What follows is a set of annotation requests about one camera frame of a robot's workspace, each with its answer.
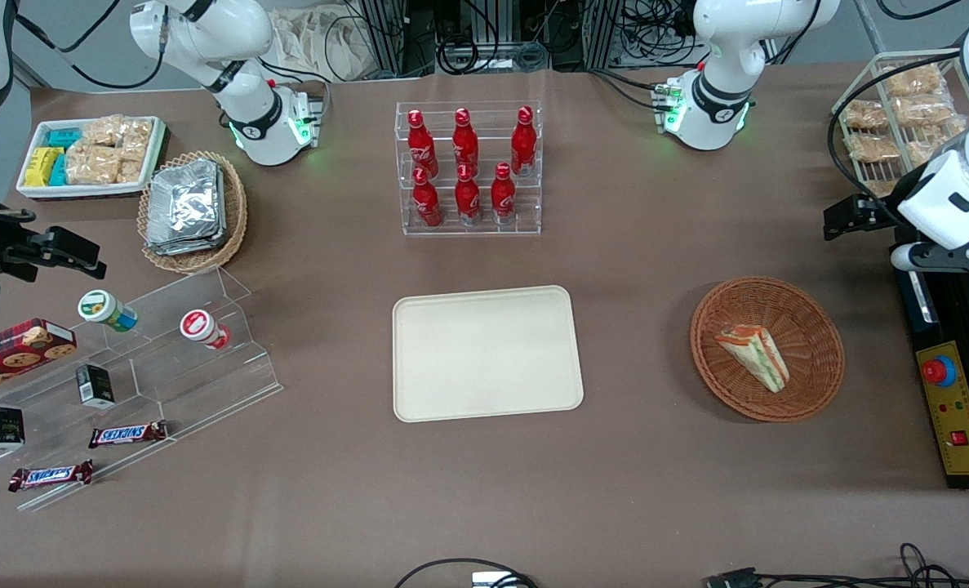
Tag red cola bottle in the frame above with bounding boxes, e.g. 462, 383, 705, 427
452, 108, 480, 176
510, 106, 537, 177
407, 109, 439, 179
491, 163, 518, 225
411, 168, 443, 228
454, 164, 482, 227

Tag clear acrylic bottle rack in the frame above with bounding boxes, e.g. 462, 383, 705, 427
395, 100, 543, 238

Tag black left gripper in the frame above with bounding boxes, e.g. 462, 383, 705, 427
824, 194, 903, 240

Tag aluminium profile frame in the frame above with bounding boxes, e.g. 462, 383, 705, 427
585, 0, 625, 71
366, 0, 408, 79

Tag brown Snickers bar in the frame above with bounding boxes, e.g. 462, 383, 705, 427
7, 460, 95, 492
88, 420, 169, 449

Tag red emergency stop button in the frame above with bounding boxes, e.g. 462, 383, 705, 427
922, 356, 958, 388

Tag coiled black cable bundle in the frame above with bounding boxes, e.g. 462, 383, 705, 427
435, 39, 552, 76

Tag green lid white cup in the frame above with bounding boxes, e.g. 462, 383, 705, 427
77, 289, 139, 332

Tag yellow snack packet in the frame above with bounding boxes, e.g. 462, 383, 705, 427
24, 147, 60, 187

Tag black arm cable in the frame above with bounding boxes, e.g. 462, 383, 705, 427
12, 0, 167, 91
827, 51, 963, 231

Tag light tan wicker basket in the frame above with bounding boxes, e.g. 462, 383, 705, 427
137, 150, 249, 274

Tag red tartan cookie box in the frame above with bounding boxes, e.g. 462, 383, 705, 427
0, 318, 78, 399

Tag brown wicker basket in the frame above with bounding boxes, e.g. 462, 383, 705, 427
690, 277, 846, 423

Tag beige cloth bag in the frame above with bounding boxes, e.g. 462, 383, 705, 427
270, 7, 372, 82

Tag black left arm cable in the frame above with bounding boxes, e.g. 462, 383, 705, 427
827, 51, 963, 231

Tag black cable with white plug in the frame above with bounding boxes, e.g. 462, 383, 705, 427
393, 558, 539, 588

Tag triangular sandwich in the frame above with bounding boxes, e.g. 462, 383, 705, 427
713, 324, 790, 394

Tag black and yellow control box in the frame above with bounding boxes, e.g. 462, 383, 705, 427
892, 265, 969, 491

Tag white wire rack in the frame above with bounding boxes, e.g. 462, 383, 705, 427
831, 51, 969, 198

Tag clear acrylic stepped stand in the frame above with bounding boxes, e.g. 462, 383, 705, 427
0, 265, 284, 513

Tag red lid white cup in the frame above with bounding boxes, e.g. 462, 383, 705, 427
179, 309, 231, 350

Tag small black carton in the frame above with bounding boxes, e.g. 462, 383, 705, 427
0, 406, 25, 452
75, 364, 117, 410

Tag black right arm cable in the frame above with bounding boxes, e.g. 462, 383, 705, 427
12, 0, 167, 91

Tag silver foil packet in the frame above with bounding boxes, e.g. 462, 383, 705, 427
149, 158, 224, 244
146, 233, 228, 257

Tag white plastic snack bin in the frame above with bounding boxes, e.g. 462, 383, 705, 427
16, 116, 168, 201

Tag beige plastic tray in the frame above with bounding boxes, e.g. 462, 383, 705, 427
392, 285, 585, 424

